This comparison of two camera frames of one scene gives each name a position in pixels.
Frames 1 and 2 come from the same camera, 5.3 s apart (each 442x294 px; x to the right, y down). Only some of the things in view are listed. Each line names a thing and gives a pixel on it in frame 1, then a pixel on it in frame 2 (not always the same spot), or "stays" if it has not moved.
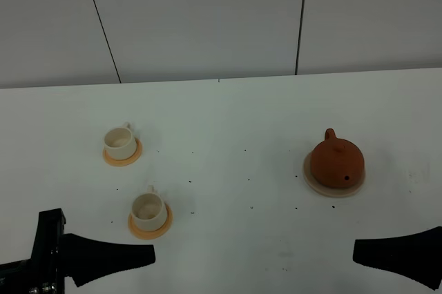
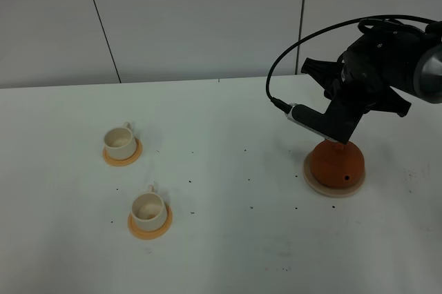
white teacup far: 119,143 stays
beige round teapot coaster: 327,191 stays
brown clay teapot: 337,163 stays
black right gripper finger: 418,257 → 385,55
